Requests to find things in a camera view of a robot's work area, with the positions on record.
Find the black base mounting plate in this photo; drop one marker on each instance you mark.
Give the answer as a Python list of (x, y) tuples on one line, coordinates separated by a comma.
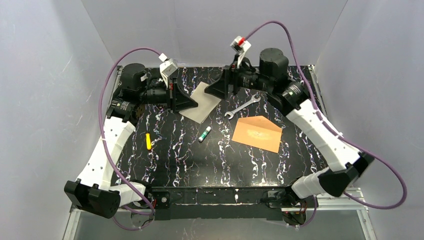
[(270, 203)]

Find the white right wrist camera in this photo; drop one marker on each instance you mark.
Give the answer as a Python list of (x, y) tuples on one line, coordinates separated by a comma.
[(240, 45)]

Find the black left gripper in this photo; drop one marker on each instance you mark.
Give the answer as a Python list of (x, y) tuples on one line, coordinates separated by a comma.
[(173, 95)]

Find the yellow marker pen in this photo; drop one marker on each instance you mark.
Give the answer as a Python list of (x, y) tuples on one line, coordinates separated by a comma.
[(148, 141)]

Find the aluminium front rail frame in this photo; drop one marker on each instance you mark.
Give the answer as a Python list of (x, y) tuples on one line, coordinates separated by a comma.
[(331, 219)]

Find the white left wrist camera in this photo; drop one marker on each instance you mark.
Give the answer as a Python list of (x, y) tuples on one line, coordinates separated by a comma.
[(167, 67)]

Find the beige lined letter paper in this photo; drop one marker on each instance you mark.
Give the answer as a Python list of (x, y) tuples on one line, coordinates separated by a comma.
[(206, 103)]

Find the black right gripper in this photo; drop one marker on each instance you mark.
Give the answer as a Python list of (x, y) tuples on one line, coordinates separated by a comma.
[(229, 81)]

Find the orange paper envelope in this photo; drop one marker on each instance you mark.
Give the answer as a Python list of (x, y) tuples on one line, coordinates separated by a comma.
[(258, 132)]

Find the silver open-end wrench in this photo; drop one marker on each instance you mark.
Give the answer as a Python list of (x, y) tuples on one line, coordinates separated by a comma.
[(254, 99)]

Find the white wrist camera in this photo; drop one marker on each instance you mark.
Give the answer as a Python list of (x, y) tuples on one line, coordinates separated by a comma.
[(167, 67), (240, 45)]

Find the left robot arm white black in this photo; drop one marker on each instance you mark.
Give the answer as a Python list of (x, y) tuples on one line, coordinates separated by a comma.
[(133, 89)]

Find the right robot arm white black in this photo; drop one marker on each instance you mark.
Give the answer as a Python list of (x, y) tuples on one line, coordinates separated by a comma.
[(345, 163)]

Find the green white glue stick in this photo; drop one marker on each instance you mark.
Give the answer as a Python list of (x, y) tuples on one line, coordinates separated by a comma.
[(204, 134)]

